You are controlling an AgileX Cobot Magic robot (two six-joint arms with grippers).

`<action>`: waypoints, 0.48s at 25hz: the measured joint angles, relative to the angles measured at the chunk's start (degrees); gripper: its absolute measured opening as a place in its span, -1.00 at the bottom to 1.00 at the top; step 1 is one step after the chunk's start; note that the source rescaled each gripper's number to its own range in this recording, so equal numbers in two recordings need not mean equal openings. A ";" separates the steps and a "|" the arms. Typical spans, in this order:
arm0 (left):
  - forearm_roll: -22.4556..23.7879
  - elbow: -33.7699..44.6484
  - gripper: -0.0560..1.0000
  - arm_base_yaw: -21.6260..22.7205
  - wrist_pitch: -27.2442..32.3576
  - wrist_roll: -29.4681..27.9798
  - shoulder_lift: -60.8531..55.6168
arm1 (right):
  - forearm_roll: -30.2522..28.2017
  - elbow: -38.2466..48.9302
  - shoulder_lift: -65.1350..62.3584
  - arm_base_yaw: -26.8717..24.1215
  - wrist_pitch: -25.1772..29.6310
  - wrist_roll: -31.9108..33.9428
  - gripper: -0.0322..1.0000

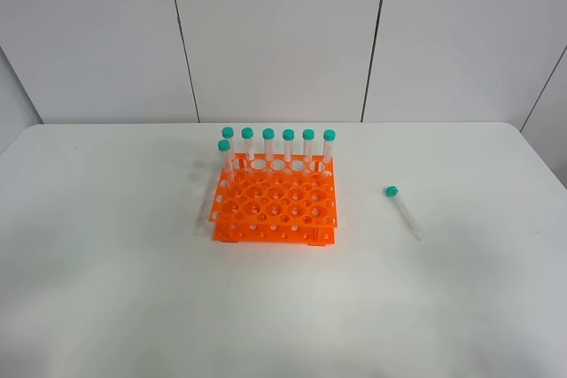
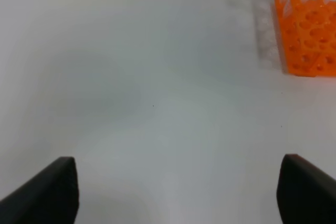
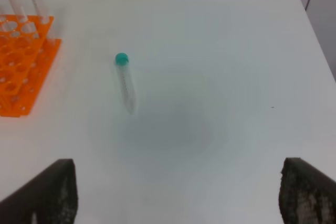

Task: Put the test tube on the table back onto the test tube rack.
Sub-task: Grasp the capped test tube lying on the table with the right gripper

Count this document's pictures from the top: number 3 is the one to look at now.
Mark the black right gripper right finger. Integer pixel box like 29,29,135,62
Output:
278,157,335,223

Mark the test tube with teal cap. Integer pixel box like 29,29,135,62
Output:
114,52,137,114

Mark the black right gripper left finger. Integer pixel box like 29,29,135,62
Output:
1,159,78,223

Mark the back row tube far right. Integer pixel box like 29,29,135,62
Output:
32,0,56,46

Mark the orange test tube rack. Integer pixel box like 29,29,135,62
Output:
1,15,61,117

